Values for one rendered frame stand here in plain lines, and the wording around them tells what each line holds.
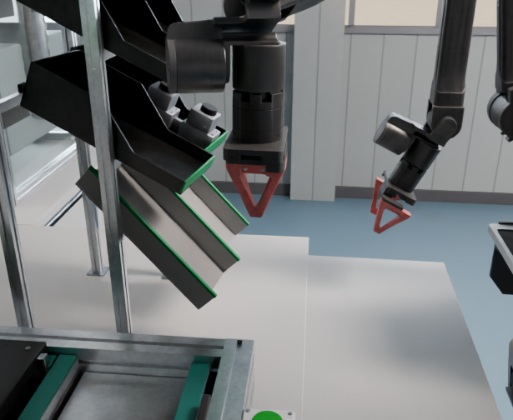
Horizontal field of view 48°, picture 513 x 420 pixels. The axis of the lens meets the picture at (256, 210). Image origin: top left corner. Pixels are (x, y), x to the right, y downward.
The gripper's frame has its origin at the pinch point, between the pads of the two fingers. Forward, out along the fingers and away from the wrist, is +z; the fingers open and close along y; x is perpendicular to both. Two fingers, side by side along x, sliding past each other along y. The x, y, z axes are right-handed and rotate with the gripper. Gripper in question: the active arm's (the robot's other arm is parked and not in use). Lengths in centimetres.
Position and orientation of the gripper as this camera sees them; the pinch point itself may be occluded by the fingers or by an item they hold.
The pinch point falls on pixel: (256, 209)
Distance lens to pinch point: 69.6
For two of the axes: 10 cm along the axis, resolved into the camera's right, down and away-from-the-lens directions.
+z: -0.2, 9.2, 4.0
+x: 9.9, 0.6, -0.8
